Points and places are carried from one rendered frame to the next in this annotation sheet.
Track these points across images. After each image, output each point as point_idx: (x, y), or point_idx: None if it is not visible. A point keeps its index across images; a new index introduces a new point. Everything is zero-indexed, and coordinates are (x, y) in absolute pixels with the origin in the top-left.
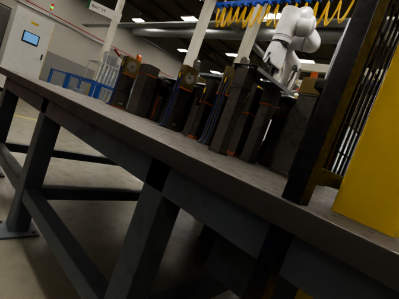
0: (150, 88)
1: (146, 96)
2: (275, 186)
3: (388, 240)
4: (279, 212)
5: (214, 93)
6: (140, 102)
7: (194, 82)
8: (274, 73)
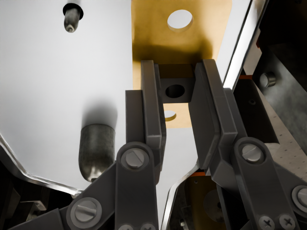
0: (176, 221)
1: (176, 202)
2: None
3: None
4: None
5: (240, 108)
6: (182, 187)
7: (196, 202)
8: (142, 159)
